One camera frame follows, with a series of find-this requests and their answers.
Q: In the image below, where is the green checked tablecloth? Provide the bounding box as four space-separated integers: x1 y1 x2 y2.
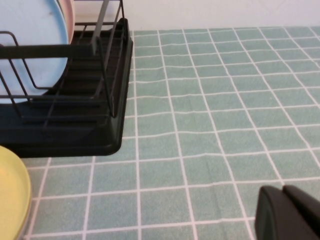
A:
21 26 320 240

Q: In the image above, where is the pink plate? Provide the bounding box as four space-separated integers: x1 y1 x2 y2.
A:
56 0 76 46

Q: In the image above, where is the black wire dish rack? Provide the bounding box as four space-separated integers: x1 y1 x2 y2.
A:
0 0 126 131

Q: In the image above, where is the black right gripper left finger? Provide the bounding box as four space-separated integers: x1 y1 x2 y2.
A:
254 185 320 240

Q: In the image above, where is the yellow plate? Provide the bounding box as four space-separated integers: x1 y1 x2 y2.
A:
0 145 33 240

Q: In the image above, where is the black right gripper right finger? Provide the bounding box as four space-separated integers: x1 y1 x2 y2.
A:
283 184 320 216

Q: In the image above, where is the light blue plate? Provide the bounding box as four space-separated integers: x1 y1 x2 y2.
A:
0 0 70 105

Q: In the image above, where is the black dish drying rack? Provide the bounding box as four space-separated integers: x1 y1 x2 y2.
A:
0 17 135 159

